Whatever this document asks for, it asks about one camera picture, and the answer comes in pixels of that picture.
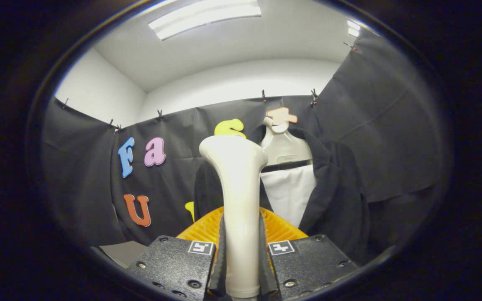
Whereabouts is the long ceiling light panel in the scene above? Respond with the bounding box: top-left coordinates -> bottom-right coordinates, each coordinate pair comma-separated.
148,0 -> 262,41

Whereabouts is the black backdrop cloth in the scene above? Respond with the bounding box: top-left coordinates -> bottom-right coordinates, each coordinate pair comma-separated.
40,29 -> 451,268

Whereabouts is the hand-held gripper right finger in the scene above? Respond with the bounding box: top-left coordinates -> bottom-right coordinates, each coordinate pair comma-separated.
259,207 -> 359,299

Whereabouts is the grey cabinet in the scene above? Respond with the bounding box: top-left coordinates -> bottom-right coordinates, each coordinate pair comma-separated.
95,240 -> 149,268

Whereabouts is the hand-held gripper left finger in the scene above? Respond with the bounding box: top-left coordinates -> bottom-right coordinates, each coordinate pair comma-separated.
126,206 -> 228,301

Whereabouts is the white shirt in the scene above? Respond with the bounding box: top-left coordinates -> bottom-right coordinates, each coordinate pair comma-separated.
260,164 -> 318,228

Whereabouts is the black suit jacket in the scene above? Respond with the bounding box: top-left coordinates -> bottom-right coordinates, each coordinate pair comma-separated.
194,125 -> 371,266

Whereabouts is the row of black backdrop clips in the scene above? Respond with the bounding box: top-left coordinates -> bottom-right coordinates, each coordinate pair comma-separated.
62,42 -> 358,132

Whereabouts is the white garment steamer nozzle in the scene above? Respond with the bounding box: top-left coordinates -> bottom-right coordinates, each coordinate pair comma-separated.
199,135 -> 269,298

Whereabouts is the white plastic hanger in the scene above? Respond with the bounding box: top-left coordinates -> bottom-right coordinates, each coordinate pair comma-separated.
259,117 -> 313,168

